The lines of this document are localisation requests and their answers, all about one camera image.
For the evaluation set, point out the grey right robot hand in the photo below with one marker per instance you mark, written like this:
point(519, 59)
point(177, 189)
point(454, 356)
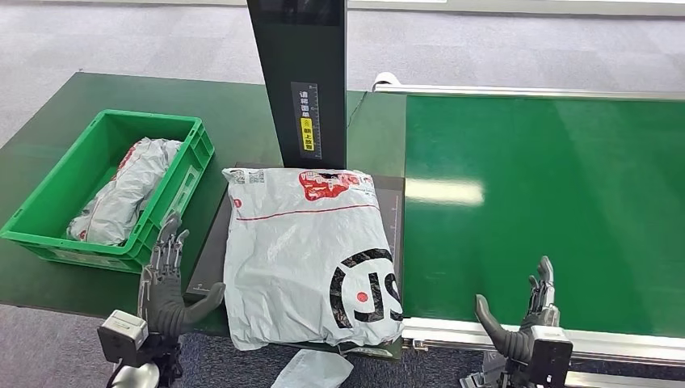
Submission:
point(513, 342)

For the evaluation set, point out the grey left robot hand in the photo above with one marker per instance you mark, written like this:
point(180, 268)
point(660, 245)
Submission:
point(160, 305)

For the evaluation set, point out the white mailer package black logo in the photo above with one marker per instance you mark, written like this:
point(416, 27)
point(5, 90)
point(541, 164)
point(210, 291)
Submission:
point(299, 257)

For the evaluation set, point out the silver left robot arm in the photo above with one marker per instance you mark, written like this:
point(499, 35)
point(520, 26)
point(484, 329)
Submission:
point(136, 377)

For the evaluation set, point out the crumpled grey mailer package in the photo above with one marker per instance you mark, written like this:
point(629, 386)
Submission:
point(126, 198)

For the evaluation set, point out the green conveyor belt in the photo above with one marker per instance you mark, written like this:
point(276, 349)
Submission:
point(535, 214)

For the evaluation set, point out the black inbound scanner machine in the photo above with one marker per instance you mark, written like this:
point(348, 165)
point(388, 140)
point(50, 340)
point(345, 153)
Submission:
point(299, 53)

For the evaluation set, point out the green plastic crate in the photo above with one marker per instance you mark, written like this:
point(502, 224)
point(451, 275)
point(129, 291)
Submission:
point(176, 182)

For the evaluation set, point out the white plastic bag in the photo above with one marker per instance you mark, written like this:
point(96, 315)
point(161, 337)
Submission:
point(313, 372)

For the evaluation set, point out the black yellow scanner label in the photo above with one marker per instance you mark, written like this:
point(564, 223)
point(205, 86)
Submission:
point(306, 120)

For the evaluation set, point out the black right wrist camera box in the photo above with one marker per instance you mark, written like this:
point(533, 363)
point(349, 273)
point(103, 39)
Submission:
point(551, 359)

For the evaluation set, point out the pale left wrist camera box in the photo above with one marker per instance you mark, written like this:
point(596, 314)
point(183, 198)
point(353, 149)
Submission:
point(122, 334)

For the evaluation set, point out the aluminium conveyor side rail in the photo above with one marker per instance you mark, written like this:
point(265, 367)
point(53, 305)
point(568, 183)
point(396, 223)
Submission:
point(631, 348)
point(535, 92)

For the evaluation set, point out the aluminium conveyor support frame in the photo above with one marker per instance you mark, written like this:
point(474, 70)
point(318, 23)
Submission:
point(626, 379)

